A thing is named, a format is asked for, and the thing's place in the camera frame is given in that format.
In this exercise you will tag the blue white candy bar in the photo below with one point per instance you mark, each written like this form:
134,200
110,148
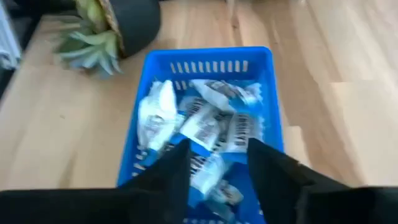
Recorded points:
191,105
203,126
208,169
228,194
158,115
224,90
244,132

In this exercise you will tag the small potted green plant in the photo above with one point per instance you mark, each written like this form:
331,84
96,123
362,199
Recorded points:
136,28

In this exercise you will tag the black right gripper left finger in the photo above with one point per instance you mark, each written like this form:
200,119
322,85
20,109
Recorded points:
93,208

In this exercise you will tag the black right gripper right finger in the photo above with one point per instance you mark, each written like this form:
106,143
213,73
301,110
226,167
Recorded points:
311,205

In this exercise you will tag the blue plastic basket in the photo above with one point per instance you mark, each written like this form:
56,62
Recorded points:
161,62

